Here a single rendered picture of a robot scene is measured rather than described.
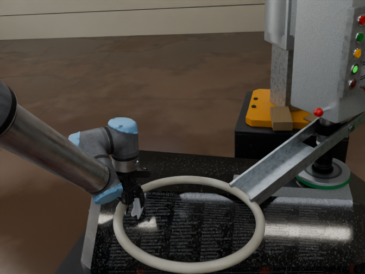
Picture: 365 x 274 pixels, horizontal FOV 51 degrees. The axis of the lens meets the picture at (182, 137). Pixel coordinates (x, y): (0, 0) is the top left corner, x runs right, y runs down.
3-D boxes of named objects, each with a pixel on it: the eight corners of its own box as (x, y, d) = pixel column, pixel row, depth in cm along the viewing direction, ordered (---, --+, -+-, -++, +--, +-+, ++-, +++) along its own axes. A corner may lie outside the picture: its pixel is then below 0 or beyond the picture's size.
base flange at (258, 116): (253, 93, 257) (253, 87, 255) (331, 96, 244) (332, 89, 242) (244, 126, 216) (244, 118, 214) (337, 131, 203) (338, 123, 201)
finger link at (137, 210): (130, 225, 134) (124, 203, 130) (139, 216, 138) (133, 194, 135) (137, 227, 132) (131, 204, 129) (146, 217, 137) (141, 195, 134)
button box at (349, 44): (351, 90, 130) (364, 3, 117) (358, 92, 128) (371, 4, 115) (335, 96, 127) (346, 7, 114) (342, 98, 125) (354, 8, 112)
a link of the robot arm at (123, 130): (101, 118, 122) (130, 112, 126) (105, 153, 127) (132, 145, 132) (112, 129, 114) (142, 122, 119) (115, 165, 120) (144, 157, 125)
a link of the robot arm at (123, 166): (121, 146, 131) (145, 153, 127) (123, 159, 134) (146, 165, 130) (105, 157, 124) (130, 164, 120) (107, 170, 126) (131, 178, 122)
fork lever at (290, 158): (347, 97, 165) (346, 87, 162) (389, 111, 150) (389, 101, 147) (225, 188, 144) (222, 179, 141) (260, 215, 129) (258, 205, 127)
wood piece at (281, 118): (270, 114, 218) (270, 106, 215) (288, 114, 216) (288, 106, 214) (273, 130, 200) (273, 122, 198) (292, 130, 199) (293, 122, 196)
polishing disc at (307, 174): (362, 175, 153) (362, 172, 153) (322, 192, 145) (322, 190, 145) (321, 153, 170) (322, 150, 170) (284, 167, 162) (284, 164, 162)
